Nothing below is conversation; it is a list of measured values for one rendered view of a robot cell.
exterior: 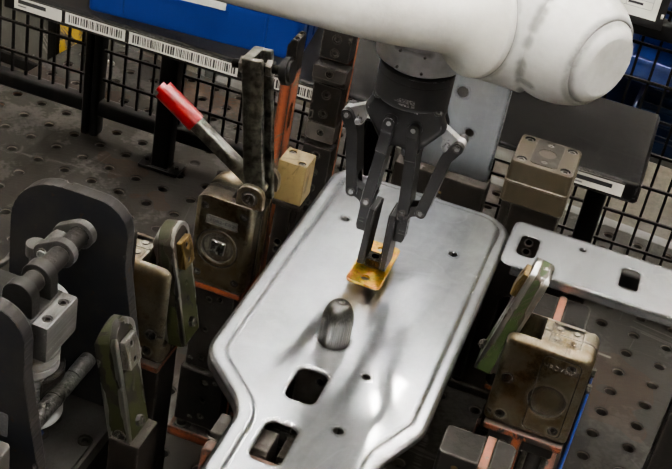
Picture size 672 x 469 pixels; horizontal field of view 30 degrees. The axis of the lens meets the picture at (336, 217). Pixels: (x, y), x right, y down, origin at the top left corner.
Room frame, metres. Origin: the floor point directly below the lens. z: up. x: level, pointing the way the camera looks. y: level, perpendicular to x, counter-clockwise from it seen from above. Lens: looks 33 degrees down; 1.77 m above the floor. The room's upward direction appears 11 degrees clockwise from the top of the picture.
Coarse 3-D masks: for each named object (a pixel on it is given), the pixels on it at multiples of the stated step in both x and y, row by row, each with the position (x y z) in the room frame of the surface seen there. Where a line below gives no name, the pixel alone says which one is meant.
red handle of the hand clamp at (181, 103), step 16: (160, 96) 1.16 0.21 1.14; (176, 96) 1.16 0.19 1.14; (176, 112) 1.15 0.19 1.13; (192, 112) 1.15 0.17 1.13; (192, 128) 1.15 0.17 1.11; (208, 128) 1.15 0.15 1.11; (208, 144) 1.15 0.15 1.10; (224, 144) 1.15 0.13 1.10; (224, 160) 1.14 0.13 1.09; (240, 160) 1.15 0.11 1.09; (240, 176) 1.14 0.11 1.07
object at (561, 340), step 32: (544, 320) 1.03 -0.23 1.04; (512, 352) 0.99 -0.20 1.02; (544, 352) 0.98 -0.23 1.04; (576, 352) 0.98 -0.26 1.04; (512, 384) 0.99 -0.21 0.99; (544, 384) 0.98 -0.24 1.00; (576, 384) 0.98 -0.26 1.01; (512, 416) 0.99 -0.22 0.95; (544, 416) 0.98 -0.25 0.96; (576, 416) 0.99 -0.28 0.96; (544, 448) 0.98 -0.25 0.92
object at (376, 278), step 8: (376, 248) 1.14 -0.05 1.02; (368, 256) 1.11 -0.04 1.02; (376, 256) 1.11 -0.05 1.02; (360, 264) 1.10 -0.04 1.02; (368, 264) 1.10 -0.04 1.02; (376, 264) 1.10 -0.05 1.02; (392, 264) 1.11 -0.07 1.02; (352, 272) 1.09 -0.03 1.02; (360, 272) 1.09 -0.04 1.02; (368, 272) 1.09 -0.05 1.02; (376, 272) 1.09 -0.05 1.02; (384, 272) 1.10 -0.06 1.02; (352, 280) 1.07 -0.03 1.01; (360, 280) 1.07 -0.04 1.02; (368, 280) 1.08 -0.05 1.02; (376, 280) 1.08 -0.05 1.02; (384, 280) 1.09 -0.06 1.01; (376, 288) 1.07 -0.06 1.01
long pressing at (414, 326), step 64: (320, 192) 1.25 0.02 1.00; (384, 192) 1.28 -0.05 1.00; (320, 256) 1.13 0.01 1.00; (448, 256) 1.17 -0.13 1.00; (256, 320) 0.99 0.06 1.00; (320, 320) 1.01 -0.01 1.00; (384, 320) 1.03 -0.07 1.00; (448, 320) 1.06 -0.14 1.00; (256, 384) 0.90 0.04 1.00; (384, 384) 0.93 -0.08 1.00; (320, 448) 0.83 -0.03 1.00; (384, 448) 0.85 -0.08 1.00
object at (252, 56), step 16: (256, 48) 1.16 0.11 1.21; (240, 64) 1.14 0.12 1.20; (256, 64) 1.13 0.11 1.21; (272, 64) 1.14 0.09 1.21; (288, 64) 1.13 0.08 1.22; (256, 80) 1.13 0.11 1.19; (272, 80) 1.15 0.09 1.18; (288, 80) 1.13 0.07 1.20; (256, 96) 1.13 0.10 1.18; (272, 96) 1.15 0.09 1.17; (256, 112) 1.13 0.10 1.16; (272, 112) 1.15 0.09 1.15; (256, 128) 1.12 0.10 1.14; (272, 128) 1.15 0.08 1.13; (256, 144) 1.12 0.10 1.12; (272, 144) 1.15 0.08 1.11; (256, 160) 1.12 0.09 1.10; (272, 160) 1.15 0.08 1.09; (256, 176) 1.12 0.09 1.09; (272, 176) 1.15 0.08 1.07; (272, 192) 1.15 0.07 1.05
